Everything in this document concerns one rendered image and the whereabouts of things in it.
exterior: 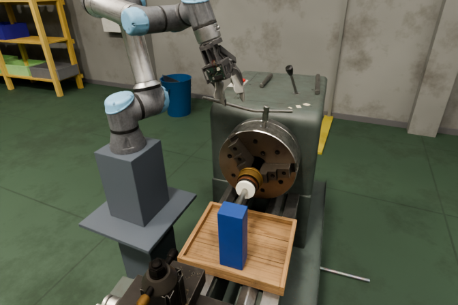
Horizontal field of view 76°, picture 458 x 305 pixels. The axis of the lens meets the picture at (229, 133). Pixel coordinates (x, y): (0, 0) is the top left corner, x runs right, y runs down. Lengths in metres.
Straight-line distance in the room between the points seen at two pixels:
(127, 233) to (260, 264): 0.64
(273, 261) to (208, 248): 0.23
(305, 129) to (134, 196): 0.77
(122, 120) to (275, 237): 0.74
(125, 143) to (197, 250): 0.52
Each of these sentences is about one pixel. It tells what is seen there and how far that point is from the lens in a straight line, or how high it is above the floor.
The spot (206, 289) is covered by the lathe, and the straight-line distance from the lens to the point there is 1.05.
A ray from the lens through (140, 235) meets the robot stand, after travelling 1.40.
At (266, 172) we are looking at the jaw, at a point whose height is 1.11.
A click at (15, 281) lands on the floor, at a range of 2.58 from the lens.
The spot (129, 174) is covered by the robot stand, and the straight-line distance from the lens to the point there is 1.27.
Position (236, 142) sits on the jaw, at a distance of 1.09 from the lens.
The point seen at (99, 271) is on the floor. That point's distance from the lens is 2.37.
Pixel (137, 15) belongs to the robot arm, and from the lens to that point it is 0.90.
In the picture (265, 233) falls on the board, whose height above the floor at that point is 0.89.
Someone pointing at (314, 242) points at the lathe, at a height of 0.54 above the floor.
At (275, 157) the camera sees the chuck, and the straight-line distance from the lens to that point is 1.12.
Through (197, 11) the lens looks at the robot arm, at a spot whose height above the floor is 1.65.
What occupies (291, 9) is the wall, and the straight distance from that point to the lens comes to 4.18.
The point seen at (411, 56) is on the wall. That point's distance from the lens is 4.18.
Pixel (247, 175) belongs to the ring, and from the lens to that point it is 1.04.
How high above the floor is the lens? 1.72
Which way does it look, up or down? 27 degrees down
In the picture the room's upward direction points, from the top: 1 degrees counter-clockwise
